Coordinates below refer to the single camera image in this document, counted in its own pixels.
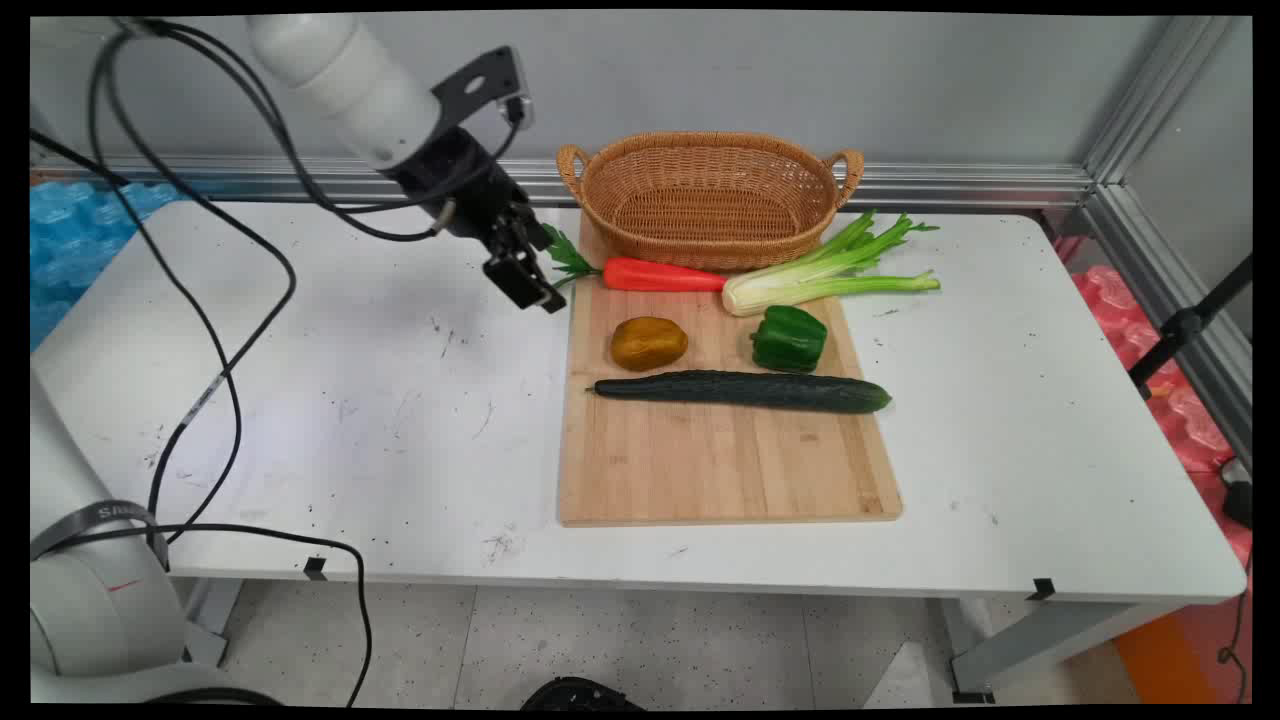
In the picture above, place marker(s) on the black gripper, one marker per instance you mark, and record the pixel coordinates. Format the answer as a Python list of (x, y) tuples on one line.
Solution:
[(462, 182)]

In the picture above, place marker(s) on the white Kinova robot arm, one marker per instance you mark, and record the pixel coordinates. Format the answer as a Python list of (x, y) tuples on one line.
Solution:
[(340, 75)]

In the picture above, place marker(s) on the orange toy carrot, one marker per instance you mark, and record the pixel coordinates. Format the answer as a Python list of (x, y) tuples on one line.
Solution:
[(650, 273)]

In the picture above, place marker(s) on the brown toy potato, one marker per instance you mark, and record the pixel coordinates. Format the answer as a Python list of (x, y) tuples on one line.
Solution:
[(649, 343)]

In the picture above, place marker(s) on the woven wicker basket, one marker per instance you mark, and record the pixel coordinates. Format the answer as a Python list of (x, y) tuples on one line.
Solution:
[(710, 196)]

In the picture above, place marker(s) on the dark green toy cucumber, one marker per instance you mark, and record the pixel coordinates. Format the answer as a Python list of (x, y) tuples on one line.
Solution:
[(745, 390)]

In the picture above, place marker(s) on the wooden cutting board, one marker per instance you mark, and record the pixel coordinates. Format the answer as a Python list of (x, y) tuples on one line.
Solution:
[(720, 440)]

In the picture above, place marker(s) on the green toy bell pepper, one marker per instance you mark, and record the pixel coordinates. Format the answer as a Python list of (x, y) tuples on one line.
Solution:
[(789, 338)]

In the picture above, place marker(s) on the green toy celery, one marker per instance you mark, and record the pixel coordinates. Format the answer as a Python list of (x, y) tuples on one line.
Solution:
[(810, 282)]

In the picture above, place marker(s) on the black round object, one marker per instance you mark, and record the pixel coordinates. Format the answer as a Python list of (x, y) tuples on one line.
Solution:
[(580, 694)]

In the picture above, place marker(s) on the blue bubble wrap sheet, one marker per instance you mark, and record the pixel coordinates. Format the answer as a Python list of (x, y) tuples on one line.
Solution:
[(75, 240)]

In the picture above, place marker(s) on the white table leg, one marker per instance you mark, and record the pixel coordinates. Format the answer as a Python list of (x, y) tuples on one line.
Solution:
[(1040, 640)]

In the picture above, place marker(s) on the pink bubble wrap sheet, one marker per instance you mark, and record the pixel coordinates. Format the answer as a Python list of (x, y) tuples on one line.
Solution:
[(1170, 400)]

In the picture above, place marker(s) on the black tripod stand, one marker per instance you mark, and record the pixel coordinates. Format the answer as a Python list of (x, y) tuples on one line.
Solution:
[(1190, 325)]

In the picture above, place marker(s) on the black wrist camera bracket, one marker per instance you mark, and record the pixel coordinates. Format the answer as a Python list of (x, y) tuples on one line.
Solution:
[(489, 88)]

